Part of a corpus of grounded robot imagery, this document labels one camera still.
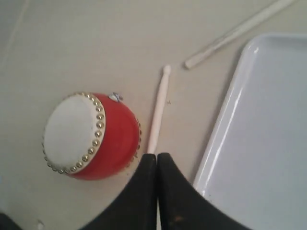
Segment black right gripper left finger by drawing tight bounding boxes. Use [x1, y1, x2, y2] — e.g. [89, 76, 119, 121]
[83, 154, 157, 230]

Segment small red drum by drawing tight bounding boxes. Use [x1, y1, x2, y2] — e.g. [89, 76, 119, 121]
[42, 92, 142, 180]

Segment white plastic tray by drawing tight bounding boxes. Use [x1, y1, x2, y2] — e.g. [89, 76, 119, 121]
[193, 33, 307, 230]

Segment white wooden drumstick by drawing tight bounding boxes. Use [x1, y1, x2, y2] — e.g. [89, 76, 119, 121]
[183, 0, 295, 69]
[147, 65, 171, 154]

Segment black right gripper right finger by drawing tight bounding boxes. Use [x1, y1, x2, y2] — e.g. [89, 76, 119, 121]
[157, 153, 242, 230]

